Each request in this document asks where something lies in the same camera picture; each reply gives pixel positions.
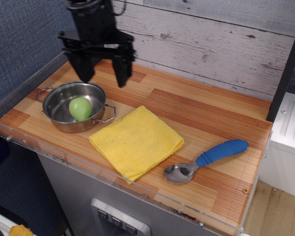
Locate yellow folded cloth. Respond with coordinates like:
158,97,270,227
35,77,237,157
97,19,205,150
88,106,184,181

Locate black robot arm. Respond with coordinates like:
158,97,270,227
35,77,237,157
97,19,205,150
59,0,135,88

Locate clear acrylic table guard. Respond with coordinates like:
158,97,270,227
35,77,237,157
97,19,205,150
0,54,272,236

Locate blue-handled metal spoon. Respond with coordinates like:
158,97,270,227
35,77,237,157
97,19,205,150
163,139,249,184

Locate green pear-shaped toy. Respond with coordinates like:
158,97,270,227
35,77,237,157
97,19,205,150
69,97,92,121

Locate stainless steel pot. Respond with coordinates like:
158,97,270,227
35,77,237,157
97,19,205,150
36,81,117,133

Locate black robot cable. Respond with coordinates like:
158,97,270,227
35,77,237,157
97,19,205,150
112,0,127,17

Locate silver dispenser button panel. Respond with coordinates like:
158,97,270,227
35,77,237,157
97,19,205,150
91,198,151,236

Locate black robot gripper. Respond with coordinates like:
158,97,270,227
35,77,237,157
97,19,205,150
59,4,135,88

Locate white cabinet with metal top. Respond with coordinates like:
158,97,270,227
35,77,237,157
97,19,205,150
259,92,295,196

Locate black vertical post right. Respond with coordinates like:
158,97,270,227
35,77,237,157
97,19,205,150
266,40,295,122

